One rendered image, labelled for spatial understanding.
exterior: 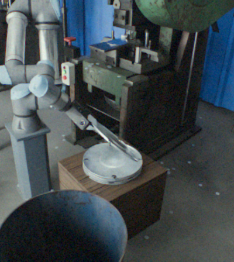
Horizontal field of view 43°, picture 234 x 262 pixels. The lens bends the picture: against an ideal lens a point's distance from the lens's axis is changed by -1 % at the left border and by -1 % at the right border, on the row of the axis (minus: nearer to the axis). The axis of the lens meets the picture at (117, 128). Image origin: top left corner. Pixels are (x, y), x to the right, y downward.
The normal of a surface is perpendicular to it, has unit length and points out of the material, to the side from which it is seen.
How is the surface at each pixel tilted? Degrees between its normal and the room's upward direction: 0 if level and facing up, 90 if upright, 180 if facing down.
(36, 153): 90
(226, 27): 90
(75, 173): 0
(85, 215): 88
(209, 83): 90
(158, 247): 0
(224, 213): 0
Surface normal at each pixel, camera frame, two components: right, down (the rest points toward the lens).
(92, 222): -0.41, 0.42
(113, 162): 0.04, -0.86
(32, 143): 0.58, 0.43
